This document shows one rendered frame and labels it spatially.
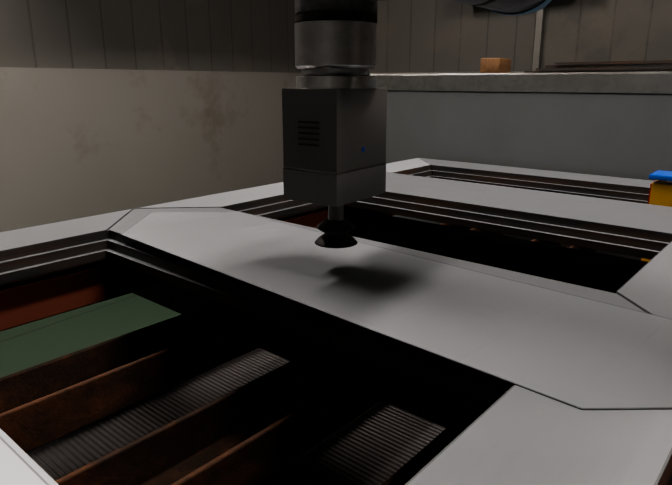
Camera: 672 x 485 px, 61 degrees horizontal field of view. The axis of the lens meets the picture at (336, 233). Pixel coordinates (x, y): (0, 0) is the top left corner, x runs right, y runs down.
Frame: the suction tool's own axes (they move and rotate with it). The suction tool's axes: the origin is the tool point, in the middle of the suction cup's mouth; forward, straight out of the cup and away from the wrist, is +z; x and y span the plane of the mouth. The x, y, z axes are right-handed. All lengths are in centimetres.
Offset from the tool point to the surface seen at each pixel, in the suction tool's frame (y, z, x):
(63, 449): 12, 33, -37
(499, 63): -127, -21, -33
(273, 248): -1.5, 2.7, -9.9
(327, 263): -0.7, 2.7, -1.6
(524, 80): -84, -16, -10
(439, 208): -37.5, 4.0, -6.8
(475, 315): 3.4, 2.7, 16.4
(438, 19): -356, -59, -168
